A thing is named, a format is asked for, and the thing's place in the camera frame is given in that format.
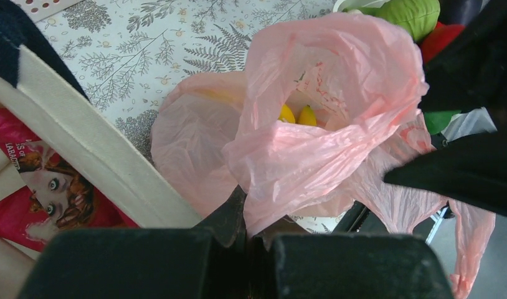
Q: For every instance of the beige canvas tote bag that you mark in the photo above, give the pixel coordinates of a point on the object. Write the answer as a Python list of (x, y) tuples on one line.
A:
[(37, 87)]

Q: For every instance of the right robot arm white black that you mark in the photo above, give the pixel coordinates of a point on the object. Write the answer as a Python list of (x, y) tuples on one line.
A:
[(468, 75)]

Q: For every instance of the white vegetable bin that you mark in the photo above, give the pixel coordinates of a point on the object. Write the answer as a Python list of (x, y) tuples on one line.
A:
[(347, 5)]

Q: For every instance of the pink plastic grocery bag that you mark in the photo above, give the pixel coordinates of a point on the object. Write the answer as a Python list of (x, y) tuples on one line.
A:
[(322, 109)]

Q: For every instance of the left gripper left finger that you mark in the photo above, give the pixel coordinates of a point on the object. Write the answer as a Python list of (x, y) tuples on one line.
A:
[(200, 262)]

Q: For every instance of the red bell pepper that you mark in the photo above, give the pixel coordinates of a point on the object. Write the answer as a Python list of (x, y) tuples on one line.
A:
[(438, 39)]

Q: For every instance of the white perforated fruit basket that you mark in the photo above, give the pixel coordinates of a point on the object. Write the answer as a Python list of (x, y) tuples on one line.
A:
[(38, 10)]

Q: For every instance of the green cabbage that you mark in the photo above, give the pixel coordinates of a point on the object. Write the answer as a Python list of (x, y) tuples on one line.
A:
[(418, 17)]

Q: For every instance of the pink snack packet in tote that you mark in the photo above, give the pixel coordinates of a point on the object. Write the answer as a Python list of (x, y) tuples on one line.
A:
[(55, 196)]

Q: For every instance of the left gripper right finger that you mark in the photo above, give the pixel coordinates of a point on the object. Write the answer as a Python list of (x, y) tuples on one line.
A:
[(358, 260)]

